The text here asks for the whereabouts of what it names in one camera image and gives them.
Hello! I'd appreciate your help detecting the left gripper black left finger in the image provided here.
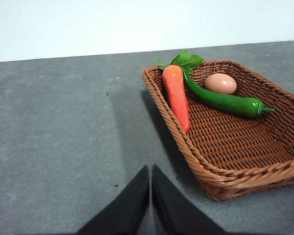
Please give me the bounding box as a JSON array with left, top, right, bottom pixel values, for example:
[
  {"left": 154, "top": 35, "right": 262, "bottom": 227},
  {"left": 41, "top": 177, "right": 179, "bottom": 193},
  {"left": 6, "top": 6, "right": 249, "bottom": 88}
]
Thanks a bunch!
[{"left": 77, "top": 165, "right": 150, "bottom": 235}]

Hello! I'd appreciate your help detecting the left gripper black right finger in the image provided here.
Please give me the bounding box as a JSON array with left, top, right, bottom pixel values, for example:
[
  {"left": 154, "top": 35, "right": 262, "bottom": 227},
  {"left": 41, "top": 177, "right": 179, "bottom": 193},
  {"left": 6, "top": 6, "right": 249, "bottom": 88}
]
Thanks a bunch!
[{"left": 151, "top": 164, "right": 226, "bottom": 235}]

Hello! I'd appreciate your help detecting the brown wicker basket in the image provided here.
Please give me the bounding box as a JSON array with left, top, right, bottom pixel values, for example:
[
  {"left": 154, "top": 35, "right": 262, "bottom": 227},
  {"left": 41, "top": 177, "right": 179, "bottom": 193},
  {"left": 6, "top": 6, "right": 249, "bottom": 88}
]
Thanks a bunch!
[{"left": 141, "top": 60, "right": 294, "bottom": 201}]

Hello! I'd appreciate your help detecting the orange carrot with green leaves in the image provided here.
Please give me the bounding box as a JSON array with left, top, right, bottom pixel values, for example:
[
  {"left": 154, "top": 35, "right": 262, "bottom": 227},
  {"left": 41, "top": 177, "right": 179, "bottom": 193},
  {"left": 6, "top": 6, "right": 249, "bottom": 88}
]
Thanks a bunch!
[{"left": 157, "top": 50, "right": 205, "bottom": 133}]

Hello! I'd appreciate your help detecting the green chili pepper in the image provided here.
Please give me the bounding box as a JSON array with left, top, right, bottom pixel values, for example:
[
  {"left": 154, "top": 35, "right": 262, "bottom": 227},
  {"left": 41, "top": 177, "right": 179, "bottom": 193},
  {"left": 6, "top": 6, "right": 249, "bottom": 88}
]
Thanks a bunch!
[{"left": 183, "top": 70, "right": 275, "bottom": 119}]

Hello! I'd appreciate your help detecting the brown egg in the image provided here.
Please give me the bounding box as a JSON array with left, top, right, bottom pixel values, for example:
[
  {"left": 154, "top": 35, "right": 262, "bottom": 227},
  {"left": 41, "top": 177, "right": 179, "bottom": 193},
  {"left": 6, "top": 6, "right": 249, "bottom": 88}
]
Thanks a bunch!
[{"left": 204, "top": 73, "right": 237, "bottom": 95}]

